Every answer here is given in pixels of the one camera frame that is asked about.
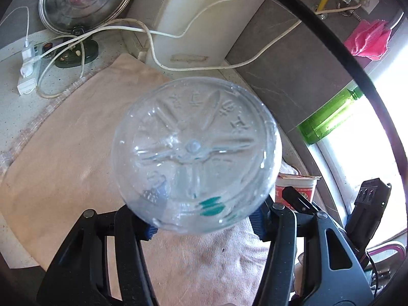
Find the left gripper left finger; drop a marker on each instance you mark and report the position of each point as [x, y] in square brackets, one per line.
[147, 231]

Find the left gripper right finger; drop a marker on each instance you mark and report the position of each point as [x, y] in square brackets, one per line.
[263, 223]

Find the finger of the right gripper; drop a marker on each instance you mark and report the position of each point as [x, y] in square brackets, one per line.
[298, 202]

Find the red white yogurt cup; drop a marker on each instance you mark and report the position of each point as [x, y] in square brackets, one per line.
[305, 185]

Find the clear bottle teal cap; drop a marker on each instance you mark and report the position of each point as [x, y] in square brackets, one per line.
[196, 155]

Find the kitchen faucet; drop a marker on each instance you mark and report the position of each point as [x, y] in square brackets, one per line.
[389, 246]

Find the green soap dispenser bottle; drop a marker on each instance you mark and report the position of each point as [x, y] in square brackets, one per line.
[329, 116]

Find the beige towel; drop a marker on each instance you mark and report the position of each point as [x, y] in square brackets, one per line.
[65, 169]

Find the pink cloth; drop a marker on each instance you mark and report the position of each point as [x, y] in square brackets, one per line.
[369, 39]

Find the black lid stand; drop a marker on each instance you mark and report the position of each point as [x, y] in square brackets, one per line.
[73, 56]

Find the white power strip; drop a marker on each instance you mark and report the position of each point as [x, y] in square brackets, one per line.
[30, 69]

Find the white cutting board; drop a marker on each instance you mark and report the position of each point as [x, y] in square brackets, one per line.
[199, 33]

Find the window frame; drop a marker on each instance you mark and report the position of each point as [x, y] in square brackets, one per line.
[358, 149]

